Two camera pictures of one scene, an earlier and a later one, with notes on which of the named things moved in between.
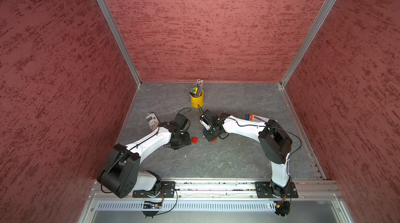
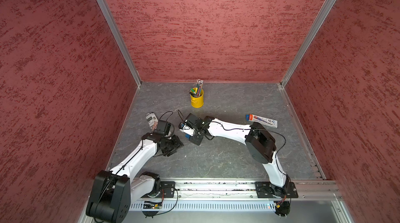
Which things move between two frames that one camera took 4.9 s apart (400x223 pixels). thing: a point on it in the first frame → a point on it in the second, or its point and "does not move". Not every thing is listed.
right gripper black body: x=211 y=134 → x=197 y=138
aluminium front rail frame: x=219 y=190 does not move
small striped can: x=152 y=120 does not move
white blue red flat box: x=250 y=117 does not move
